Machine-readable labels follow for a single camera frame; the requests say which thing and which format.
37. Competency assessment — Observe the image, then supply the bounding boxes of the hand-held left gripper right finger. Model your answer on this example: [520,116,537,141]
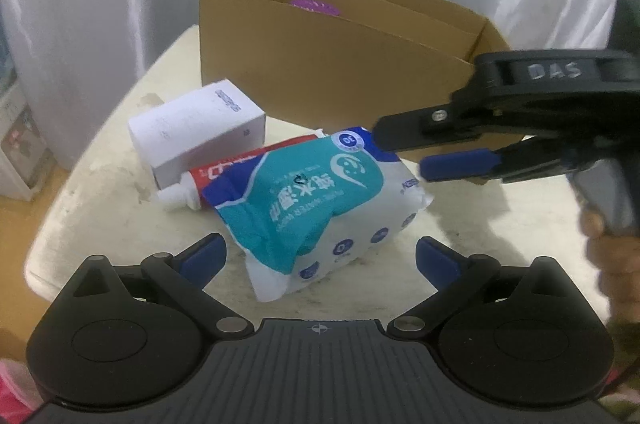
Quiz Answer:
[387,235,576,340]

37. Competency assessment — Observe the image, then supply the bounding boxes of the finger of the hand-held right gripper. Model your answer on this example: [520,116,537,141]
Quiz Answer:
[420,137,592,186]
[372,102,496,153]

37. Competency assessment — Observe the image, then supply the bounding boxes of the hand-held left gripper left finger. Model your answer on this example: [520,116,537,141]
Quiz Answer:
[65,233,247,339]

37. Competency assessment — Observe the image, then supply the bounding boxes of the red toothpaste tube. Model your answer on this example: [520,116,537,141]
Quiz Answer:
[156,128,331,211]

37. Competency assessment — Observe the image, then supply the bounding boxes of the teal white wet wipes pack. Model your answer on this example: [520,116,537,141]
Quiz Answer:
[205,127,434,303]

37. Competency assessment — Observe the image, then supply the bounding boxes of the brown cardboard box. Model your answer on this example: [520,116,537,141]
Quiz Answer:
[199,0,543,163]

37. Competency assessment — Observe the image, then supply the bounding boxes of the person's right hand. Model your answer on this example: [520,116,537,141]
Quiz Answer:
[581,208,640,326]

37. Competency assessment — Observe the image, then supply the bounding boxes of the white rectangular carton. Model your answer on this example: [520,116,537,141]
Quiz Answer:
[127,78,267,190]

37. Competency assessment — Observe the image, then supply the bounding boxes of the purple round item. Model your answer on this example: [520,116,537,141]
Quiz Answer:
[289,0,344,18]

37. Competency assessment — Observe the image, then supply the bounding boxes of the pink patterned cloth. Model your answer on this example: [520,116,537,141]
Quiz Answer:
[0,356,47,424]

